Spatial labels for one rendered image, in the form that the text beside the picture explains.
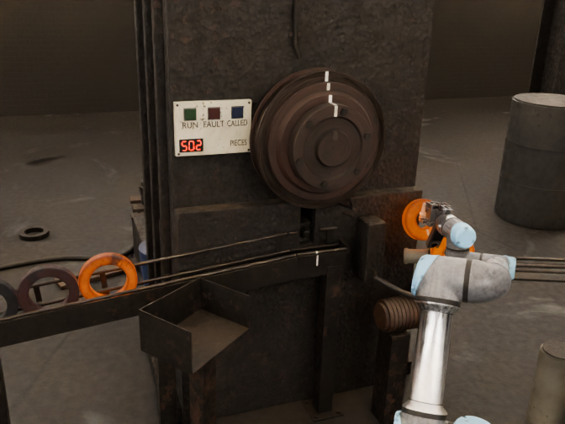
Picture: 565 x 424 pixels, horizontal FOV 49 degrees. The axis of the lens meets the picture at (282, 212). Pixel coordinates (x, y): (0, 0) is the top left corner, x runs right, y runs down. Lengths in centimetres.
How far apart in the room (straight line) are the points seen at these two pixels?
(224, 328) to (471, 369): 140
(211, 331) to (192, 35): 93
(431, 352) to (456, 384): 120
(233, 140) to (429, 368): 98
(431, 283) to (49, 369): 184
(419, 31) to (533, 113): 234
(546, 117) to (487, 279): 298
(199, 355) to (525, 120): 331
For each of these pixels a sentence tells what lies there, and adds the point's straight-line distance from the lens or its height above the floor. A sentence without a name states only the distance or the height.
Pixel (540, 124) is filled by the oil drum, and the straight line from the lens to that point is 461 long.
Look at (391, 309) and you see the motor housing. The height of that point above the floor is 52.
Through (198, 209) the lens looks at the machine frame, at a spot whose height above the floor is 87.
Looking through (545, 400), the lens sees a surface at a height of 36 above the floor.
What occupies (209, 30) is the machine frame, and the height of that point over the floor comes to 146.
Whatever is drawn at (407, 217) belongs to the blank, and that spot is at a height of 82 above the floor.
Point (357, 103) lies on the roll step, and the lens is 208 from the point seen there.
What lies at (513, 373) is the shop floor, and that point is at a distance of 306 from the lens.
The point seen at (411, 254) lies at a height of 68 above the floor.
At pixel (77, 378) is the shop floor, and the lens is 288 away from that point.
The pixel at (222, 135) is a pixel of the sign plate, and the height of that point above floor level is 112.
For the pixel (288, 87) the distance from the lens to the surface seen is 201.
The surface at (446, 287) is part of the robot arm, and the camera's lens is 169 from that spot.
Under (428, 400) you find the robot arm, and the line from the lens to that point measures 171.
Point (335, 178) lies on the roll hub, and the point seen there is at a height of 101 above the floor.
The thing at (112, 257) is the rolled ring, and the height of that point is 78.
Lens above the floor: 162
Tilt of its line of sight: 21 degrees down
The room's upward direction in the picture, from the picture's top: 2 degrees clockwise
